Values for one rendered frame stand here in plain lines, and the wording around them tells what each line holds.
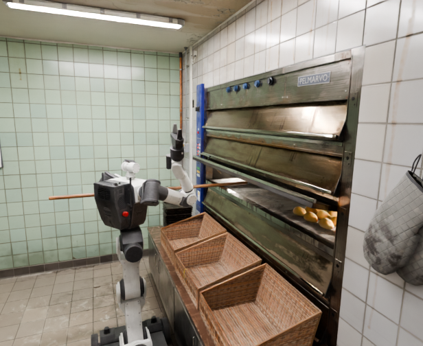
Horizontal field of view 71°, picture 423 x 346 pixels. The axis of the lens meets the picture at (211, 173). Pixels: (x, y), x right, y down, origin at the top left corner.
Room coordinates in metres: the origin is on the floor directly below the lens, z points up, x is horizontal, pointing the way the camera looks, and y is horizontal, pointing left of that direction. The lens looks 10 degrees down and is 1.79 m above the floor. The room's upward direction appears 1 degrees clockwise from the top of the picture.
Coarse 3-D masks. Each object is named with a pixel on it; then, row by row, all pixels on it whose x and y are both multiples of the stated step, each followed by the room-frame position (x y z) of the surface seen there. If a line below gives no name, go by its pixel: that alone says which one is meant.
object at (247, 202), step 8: (224, 192) 2.59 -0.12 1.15; (232, 192) 2.49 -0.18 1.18; (240, 200) 2.29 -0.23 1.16; (248, 200) 2.23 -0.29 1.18; (256, 208) 2.06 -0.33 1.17; (264, 208) 2.03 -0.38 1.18; (264, 216) 1.95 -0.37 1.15; (272, 216) 1.86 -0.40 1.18; (280, 216) 1.85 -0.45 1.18; (280, 224) 1.78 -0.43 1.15; (288, 224) 1.70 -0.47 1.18; (296, 224) 1.70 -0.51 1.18; (296, 232) 1.63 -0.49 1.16; (304, 232) 1.58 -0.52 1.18; (312, 232) 1.58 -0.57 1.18; (312, 240) 1.50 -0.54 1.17; (320, 240) 1.47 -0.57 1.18; (328, 240) 1.47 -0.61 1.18; (320, 248) 1.44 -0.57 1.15; (328, 248) 1.39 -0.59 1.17
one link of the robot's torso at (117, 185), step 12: (108, 180) 1.89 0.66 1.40; (120, 180) 1.89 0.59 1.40; (132, 180) 1.90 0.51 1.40; (144, 180) 1.90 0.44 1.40; (96, 192) 1.80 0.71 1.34; (108, 192) 1.73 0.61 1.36; (120, 192) 1.74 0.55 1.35; (132, 192) 1.78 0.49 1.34; (96, 204) 1.82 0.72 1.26; (108, 204) 1.74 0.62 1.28; (120, 204) 1.73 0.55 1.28; (132, 204) 1.76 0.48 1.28; (108, 216) 1.78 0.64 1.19; (120, 216) 1.73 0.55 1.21; (132, 216) 1.79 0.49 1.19; (144, 216) 1.88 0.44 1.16; (120, 228) 1.75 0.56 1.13
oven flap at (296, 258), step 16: (208, 192) 3.00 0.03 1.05; (224, 208) 2.58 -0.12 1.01; (240, 208) 2.34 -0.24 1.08; (240, 224) 2.25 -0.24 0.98; (256, 224) 2.07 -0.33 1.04; (256, 240) 2.00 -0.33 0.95; (272, 240) 1.86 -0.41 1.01; (288, 240) 1.72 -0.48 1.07; (272, 256) 1.76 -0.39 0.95; (288, 256) 1.67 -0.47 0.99; (304, 256) 1.57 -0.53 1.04; (320, 256) 1.48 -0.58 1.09; (304, 272) 1.52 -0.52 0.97; (320, 272) 1.44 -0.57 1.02; (320, 288) 1.39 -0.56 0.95
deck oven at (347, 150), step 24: (360, 48) 1.32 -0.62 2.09; (264, 72) 2.02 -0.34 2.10; (360, 72) 1.31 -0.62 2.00; (360, 96) 1.30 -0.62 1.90; (264, 144) 1.99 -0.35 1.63; (288, 144) 1.75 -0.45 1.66; (312, 144) 1.56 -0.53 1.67; (336, 144) 1.39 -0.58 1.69; (240, 168) 2.50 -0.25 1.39; (216, 192) 2.75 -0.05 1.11; (312, 192) 1.52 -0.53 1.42; (216, 216) 2.76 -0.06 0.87; (336, 216) 1.36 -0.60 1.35; (336, 240) 1.35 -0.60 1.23; (336, 264) 1.33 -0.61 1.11; (336, 288) 1.32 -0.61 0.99; (336, 312) 1.31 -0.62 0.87; (336, 336) 1.30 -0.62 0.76
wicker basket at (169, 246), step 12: (192, 216) 2.92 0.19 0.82; (204, 216) 2.95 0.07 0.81; (168, 228) 2.82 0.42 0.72; (180, 228) 2.87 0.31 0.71; (192, 228) 2.91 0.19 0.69; (204, 228) 2.86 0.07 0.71; (216, 228) 2.63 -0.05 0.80; (168, 240) 2.49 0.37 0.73; (180, 240) 2.84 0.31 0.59; (192, 240) 2.84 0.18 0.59; (204, 240) 2.39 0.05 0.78; (168, 252) 2.49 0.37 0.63; (216, 252) 2.43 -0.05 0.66
